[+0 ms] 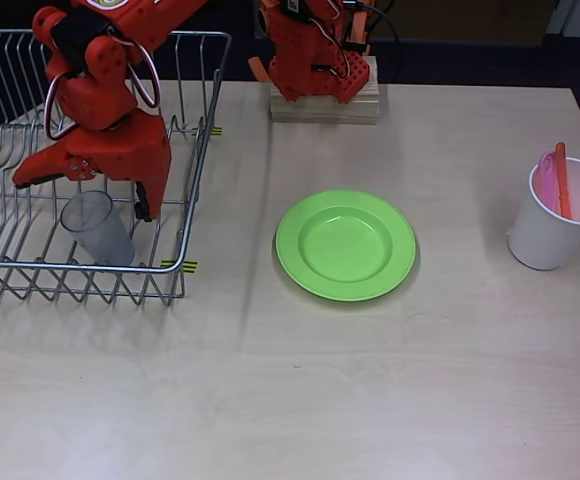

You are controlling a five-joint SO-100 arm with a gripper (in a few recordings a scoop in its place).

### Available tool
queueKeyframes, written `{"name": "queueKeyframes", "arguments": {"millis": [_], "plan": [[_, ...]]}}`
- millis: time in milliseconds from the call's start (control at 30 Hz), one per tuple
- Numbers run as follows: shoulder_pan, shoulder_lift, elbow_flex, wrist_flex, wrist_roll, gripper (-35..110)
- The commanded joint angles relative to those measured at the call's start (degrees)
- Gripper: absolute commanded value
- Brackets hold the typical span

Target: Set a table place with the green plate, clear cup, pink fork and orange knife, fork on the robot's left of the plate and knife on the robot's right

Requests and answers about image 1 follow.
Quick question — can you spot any black power cable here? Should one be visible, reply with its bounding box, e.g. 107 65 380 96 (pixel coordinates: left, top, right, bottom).
367 0 403 84

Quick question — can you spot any wooden base block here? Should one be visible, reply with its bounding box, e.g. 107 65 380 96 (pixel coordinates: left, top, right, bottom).
269 54 381 126

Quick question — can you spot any orange plastic knife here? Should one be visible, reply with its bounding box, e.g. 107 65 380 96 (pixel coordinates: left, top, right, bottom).
554 142 573 220

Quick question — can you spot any pink plastic fork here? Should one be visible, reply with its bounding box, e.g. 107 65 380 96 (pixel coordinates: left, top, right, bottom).
537 151 561 211

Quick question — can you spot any metal wire dish rack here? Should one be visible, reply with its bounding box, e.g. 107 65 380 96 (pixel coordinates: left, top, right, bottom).
0 29 234 307

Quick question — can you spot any wrist servo wire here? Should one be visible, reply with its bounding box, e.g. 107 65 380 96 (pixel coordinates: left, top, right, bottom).
104 27 163 109

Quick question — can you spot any translucent blue plastic cup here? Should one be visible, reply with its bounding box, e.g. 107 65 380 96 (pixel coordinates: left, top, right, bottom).
59 189 136 266

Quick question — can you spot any light orange printed part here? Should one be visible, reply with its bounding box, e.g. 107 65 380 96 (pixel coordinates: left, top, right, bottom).
248 0 277 84

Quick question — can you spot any white paper cup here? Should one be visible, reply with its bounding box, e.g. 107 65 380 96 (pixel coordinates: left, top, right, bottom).
507 157 580 272

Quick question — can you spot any gripper servo wire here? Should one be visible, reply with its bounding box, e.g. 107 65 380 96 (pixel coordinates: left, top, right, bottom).
44 72 79 141

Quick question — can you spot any green plastic plate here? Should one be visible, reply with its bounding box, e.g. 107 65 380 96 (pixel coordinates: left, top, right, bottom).
275 189 417 304

